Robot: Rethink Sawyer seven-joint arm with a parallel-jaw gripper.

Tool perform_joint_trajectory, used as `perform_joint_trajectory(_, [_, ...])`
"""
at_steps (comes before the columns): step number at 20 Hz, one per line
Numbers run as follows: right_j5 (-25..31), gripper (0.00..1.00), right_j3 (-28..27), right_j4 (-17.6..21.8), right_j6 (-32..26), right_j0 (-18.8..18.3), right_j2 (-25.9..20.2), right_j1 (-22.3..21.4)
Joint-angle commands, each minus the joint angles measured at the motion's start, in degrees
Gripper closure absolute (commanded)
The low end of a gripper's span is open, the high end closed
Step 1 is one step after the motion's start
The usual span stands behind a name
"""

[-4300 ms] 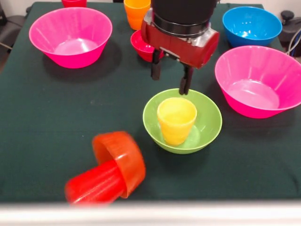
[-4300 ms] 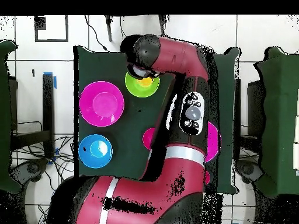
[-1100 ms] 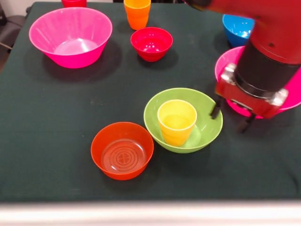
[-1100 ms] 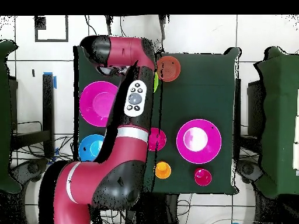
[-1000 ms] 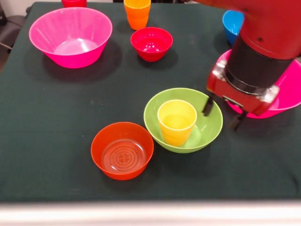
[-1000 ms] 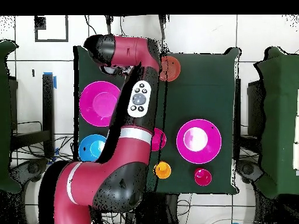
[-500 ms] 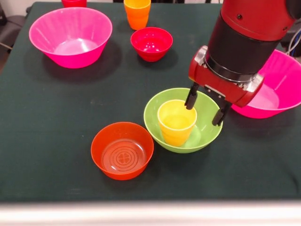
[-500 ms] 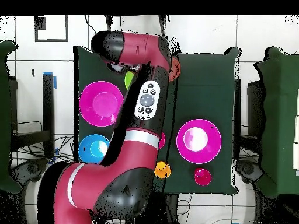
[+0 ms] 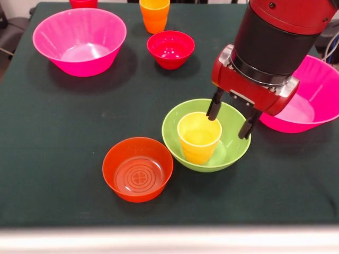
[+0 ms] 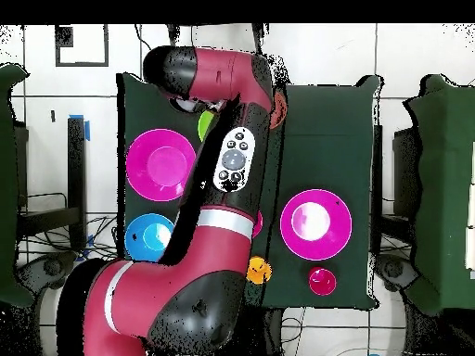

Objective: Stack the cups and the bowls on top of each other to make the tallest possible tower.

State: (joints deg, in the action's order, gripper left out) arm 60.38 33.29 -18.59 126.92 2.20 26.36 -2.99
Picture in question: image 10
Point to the green bowl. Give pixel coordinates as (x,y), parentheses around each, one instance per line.
(205,124)

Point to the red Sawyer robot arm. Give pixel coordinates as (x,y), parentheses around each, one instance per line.
(167,289)

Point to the small crimson bowl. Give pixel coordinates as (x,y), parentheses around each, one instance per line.
(258,224)

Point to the orange cup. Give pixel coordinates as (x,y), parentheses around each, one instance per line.
(259,272)

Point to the large pink bowl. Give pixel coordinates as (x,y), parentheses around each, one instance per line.
(156,165)
(315,237)

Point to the dark green tablecloth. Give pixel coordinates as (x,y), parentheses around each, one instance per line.
(326,148)

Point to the blue bowl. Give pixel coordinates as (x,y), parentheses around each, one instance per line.
(143,237)

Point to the crimson cup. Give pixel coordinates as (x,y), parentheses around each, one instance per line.
(322,281)

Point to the metal chair leg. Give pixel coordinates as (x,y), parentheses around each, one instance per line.
(171,35)
(258,37)

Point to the blue tape strip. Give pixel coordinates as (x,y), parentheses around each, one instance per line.
(87,130)

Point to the green cloth side table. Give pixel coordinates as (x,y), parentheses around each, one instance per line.
(445,185)
(9,185)

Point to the black table frame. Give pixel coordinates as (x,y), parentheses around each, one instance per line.
(76,167)

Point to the black pedestal leg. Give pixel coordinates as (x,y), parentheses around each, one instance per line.
(395,272)
(44,269)

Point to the grey square floor frame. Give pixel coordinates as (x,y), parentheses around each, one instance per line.
(81,64)

